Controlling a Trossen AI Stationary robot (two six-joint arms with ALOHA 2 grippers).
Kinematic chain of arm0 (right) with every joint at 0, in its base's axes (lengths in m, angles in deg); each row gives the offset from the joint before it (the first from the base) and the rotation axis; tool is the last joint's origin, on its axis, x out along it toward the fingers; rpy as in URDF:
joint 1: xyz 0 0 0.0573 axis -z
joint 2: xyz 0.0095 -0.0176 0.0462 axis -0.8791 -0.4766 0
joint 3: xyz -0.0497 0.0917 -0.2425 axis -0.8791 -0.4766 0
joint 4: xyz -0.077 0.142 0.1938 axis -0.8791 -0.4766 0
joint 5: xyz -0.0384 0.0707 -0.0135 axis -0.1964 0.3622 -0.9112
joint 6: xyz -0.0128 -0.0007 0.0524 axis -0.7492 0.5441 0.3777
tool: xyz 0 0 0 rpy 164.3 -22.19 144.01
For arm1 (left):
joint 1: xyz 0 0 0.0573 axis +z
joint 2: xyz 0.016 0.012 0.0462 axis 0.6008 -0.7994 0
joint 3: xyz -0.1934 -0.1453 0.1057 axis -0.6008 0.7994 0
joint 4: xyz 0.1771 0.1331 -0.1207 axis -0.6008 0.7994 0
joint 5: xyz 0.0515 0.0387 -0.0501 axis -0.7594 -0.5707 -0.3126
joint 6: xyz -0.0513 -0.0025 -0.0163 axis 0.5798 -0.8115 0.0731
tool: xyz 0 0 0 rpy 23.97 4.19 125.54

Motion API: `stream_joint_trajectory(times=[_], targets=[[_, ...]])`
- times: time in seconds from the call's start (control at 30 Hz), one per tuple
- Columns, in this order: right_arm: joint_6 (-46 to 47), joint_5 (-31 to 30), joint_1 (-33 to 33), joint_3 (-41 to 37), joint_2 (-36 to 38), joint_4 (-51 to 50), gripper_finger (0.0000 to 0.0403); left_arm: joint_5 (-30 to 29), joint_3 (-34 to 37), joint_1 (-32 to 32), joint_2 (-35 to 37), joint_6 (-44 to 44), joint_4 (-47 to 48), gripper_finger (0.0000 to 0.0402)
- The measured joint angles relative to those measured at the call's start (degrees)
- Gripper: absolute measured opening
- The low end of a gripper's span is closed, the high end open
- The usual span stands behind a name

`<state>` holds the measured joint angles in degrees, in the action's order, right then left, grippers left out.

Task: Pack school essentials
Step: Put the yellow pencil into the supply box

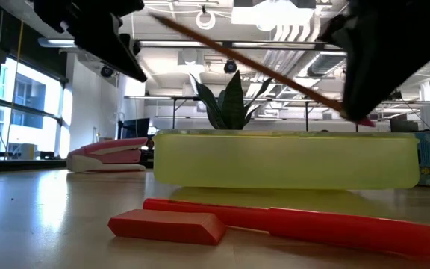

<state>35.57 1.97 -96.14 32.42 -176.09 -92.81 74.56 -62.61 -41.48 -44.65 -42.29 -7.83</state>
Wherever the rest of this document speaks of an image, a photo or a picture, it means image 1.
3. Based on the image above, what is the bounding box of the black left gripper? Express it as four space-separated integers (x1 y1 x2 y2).
31 0 148 83

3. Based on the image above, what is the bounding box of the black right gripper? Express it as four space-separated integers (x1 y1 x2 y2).
319 0 430 123

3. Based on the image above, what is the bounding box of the orange pencil with pink eraser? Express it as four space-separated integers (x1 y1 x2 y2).
149 13 376 127

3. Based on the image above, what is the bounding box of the red pen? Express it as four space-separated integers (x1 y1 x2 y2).
143 197 430 260

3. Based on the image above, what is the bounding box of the red eraser block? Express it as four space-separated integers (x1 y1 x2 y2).
107 208 227 247

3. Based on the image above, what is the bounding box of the long ceiling light strip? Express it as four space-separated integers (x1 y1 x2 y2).
37 37 78 49

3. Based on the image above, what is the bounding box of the pink and white stapler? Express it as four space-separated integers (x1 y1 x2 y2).
66 137 149 173

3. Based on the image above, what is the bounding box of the translucent yellow-green pencil case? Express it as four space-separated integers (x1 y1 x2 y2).
153 129 421 190

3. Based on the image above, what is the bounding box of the potted succulent in white pot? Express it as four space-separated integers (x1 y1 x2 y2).
188 70 272 131

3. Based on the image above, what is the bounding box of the grey ventilation duct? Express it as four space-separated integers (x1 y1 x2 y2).
306 54 346 78

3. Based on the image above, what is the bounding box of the white coiled cable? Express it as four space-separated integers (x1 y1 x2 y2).
195 10 216 31

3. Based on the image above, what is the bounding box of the yellow hanging strap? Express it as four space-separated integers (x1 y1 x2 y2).
7 20 25 150

